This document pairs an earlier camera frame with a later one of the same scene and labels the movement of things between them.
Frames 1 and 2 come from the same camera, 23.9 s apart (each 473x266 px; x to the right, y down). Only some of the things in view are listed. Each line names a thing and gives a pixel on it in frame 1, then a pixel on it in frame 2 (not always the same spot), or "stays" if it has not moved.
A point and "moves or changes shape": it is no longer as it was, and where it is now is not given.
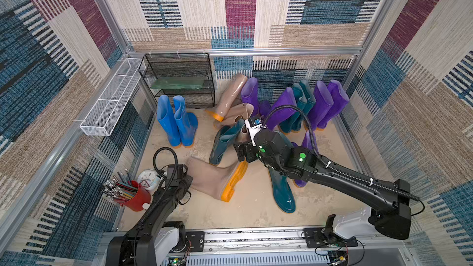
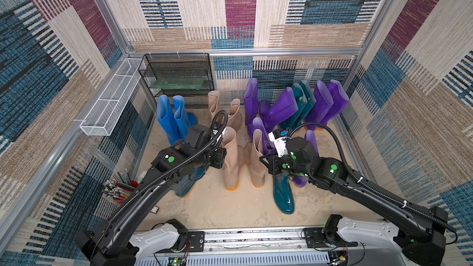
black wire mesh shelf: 185,74 stays
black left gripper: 187,178 to 221,153
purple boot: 307,143 to 257,124
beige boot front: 214,180 to 214,104
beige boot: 247,109 to 257,168
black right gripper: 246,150 to 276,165
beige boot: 228,97 to 234,117
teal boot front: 284,194 stays
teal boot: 225,135 moves or changes shape
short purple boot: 264,108 stays
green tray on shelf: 178,83 stays
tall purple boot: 340,98 stays
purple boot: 249,93 stays
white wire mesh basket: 106,112 stays
